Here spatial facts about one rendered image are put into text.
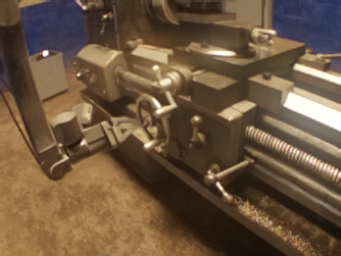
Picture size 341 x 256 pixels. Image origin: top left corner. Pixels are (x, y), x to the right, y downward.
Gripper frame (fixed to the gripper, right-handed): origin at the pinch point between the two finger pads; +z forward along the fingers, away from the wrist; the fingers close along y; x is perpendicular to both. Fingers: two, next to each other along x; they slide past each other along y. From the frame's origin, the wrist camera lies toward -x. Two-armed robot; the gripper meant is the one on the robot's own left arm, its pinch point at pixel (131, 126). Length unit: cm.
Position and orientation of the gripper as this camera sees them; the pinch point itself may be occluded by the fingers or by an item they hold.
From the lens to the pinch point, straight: 67.6
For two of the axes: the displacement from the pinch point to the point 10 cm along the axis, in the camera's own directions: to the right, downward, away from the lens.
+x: 4.6, 8.9, -0.4
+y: -4.3, 2.6, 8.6
